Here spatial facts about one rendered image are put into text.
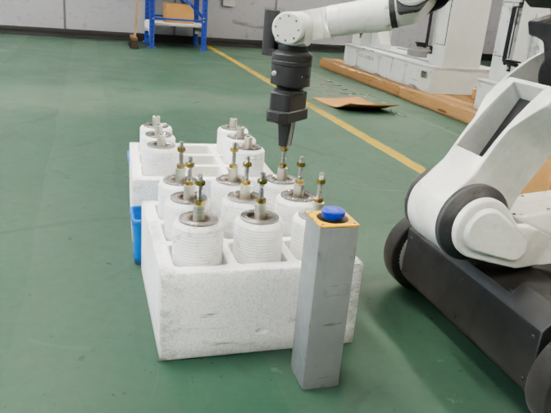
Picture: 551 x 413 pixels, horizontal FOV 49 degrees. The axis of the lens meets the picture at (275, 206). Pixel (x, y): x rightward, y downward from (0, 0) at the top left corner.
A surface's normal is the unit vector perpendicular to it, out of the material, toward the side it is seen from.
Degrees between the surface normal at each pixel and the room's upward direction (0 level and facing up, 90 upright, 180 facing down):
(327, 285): 90
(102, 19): 90
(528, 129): 112
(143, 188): 90
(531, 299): 45
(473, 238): 90
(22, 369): 0
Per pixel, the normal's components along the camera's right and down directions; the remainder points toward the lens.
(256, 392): 0.08, -0.94
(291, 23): -0.29, 0.30
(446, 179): -0.63, -0.64
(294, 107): 0.85, 0.24
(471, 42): 0.28, 0.34
